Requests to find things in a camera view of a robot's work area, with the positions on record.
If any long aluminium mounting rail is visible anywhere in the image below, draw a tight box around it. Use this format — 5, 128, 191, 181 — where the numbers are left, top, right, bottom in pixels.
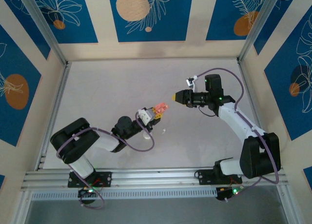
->
20, 167, 291, 192

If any grey slotted cable duct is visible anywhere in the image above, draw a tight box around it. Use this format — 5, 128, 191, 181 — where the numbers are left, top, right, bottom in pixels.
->
30, 187, 218, 202

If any pink earbuds case cover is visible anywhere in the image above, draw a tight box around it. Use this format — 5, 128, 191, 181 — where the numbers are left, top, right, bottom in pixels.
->
156, 102, 170, 114

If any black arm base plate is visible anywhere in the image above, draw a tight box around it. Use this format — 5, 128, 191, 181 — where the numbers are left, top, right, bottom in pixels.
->
67, 171, 113, 188
196, 169, 243, 185

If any aluminium frame post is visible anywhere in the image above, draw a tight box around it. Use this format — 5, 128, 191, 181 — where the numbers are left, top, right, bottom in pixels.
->
237, 0, 286, 63
17, 0, 70, 66

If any aluminium table side rail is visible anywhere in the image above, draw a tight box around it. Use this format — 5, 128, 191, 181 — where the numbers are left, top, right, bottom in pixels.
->
236, 59, 291, 183
35, 60, 73, 171

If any black controller board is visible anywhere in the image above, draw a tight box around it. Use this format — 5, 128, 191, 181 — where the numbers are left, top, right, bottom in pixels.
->
215, 185, 245, 202
77, 186, 96, 205

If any thin black cable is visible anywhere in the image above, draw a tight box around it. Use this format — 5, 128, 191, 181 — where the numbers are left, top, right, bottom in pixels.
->
197, 105, 217, 117

